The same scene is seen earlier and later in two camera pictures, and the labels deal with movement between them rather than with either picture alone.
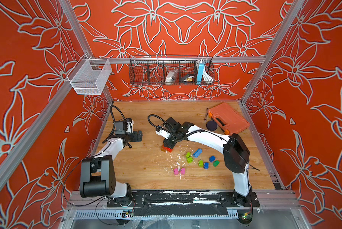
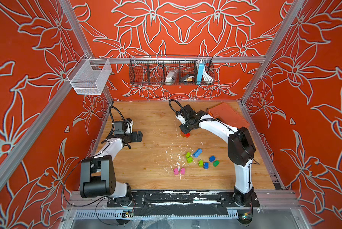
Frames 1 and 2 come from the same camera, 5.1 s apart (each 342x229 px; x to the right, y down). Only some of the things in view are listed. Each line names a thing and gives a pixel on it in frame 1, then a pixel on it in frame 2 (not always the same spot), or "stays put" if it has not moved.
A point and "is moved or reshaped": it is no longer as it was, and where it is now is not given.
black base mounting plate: x=187 y=202 stays put
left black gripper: x=133 y=136 stays put
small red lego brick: x=167 y=149 is moved or reshaped
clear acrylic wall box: x=89 y=77 stays put
